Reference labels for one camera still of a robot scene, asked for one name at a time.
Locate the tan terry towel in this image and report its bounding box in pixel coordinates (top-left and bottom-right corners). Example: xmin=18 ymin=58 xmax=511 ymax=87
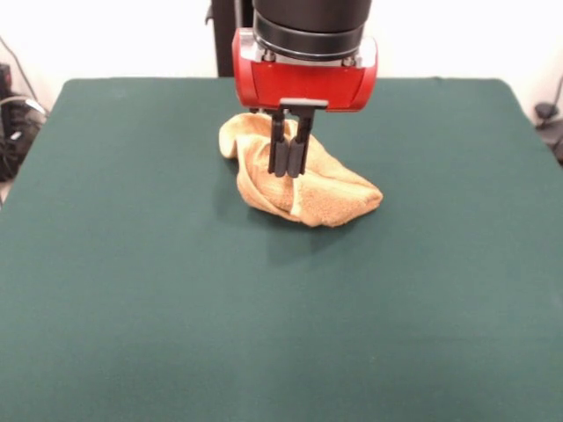
xmin=218 ymin=112 xmax=384 ymax=229

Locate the dark green table cloth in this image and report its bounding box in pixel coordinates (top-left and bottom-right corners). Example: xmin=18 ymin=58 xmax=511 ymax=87
xmin=0 ymin=76 xmax=563 ymax=422

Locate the black cable bundle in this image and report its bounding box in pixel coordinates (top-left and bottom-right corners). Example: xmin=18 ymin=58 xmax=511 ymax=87
xmin=538 ymin=119 xmax=563 ymax=166

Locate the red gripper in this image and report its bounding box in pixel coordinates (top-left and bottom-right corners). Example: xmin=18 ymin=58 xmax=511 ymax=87
xmin=231 ymin=27 xmax=379 ymax=178

